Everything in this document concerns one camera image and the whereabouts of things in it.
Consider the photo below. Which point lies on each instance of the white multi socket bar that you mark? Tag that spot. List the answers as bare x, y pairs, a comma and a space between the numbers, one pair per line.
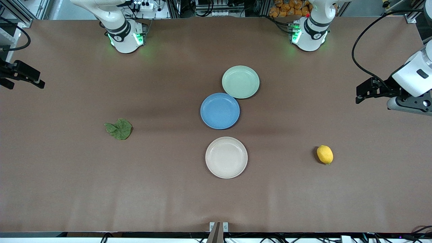
222, 13

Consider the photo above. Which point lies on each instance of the blue plate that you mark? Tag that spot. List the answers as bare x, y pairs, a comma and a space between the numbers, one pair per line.
220, 111

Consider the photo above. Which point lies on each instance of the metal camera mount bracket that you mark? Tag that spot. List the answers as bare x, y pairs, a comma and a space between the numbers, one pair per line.
218, 233

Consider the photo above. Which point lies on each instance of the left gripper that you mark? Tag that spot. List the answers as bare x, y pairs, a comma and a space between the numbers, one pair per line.
385, 88

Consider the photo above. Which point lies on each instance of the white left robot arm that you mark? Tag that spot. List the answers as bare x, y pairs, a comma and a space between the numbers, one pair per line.
312, 40

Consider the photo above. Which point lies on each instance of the white power strip with plugs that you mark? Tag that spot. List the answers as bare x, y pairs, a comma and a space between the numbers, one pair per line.
145, 5

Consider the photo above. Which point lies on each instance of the green lettuce leaf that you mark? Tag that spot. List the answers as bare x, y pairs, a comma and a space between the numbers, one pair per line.
119, 130

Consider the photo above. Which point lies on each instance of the yellow lemon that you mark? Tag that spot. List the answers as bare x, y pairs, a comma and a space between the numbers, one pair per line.
325, 154

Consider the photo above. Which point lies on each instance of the beige plate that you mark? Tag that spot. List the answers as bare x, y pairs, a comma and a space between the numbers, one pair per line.
226, 157

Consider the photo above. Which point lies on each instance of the pale green plate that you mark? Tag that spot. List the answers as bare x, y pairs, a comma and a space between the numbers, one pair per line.
240, 82

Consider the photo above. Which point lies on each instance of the white power adapter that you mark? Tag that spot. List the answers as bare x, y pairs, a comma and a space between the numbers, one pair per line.
346, 239

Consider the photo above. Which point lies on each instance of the aluminium frame profile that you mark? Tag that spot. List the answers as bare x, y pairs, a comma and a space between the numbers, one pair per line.
20, 15
413, 15

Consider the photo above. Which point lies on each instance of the bag of oranges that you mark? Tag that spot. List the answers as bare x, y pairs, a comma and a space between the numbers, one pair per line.
287, 8

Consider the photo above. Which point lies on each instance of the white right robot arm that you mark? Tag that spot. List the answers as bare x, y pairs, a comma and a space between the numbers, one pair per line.
125, 42

